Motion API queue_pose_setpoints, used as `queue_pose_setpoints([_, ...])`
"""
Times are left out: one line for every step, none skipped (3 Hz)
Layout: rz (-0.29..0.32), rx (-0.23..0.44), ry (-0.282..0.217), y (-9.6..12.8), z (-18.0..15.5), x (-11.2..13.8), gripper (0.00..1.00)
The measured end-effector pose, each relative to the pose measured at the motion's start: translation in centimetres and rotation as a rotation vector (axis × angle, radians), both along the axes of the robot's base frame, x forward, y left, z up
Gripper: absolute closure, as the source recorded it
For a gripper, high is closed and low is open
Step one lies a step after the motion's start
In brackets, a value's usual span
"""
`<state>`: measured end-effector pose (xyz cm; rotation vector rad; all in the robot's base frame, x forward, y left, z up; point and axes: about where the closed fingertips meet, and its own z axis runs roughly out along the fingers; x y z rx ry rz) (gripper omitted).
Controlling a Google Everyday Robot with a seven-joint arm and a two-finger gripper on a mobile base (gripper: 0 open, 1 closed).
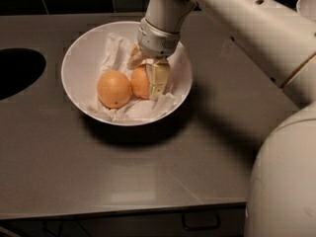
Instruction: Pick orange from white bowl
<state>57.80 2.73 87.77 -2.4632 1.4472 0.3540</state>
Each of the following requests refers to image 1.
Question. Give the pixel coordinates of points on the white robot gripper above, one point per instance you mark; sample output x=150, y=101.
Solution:
x=155, y=40

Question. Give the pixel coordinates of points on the orange fruit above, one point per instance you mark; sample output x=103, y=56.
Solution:
x=139, y=82
x=114, y=89

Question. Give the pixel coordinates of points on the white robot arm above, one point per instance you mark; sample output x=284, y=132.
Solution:
x=281, y=45

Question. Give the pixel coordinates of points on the white ceramic bowl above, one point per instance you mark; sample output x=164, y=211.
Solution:
x=82, y=62

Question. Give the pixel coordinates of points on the white crumpled paper napkin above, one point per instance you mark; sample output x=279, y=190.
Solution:
x=117, y=53

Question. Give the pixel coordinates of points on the dark cabinet drawer front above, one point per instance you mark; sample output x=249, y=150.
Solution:
x=147, y=224

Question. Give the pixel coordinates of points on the black drawer handle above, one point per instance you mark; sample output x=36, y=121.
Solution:
x=200, y=221

